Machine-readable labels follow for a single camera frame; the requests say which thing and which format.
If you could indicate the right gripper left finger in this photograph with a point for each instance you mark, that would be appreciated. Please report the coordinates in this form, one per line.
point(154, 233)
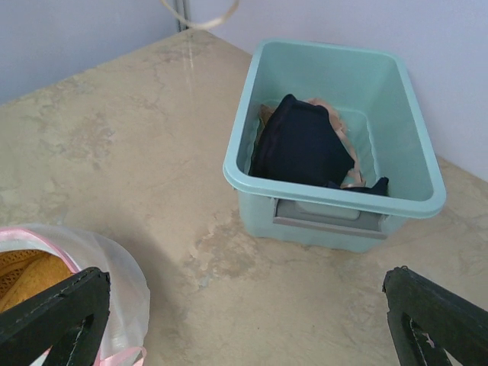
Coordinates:
point(66, 322)

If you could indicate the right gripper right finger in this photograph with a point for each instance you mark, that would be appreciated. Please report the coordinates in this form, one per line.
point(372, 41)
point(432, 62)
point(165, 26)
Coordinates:
point(429, 324)

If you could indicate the orange mesh garment in bag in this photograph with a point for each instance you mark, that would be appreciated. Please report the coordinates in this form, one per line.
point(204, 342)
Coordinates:
point(26, 273)

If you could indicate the dark clothes in bin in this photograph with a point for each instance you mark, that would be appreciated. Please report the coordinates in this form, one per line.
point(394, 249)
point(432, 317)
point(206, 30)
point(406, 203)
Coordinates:
point(299, 145)

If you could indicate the peach beige bra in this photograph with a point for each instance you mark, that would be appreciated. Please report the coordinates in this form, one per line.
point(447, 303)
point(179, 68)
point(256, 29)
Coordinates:
point(204, 15)

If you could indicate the left frame post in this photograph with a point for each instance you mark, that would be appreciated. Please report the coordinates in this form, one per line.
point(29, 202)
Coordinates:
point(181, 9)

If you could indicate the white mesh laundry bag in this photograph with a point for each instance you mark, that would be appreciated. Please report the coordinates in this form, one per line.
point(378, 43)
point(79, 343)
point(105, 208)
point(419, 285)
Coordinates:
point(128, 322)

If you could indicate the teal plastic bin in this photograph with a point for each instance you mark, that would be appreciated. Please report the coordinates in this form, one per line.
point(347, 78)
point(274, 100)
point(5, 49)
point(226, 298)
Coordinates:
point(373, 93)

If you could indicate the beige garment in bin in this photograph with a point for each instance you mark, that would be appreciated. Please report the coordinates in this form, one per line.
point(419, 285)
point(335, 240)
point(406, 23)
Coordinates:
point(338, 125)

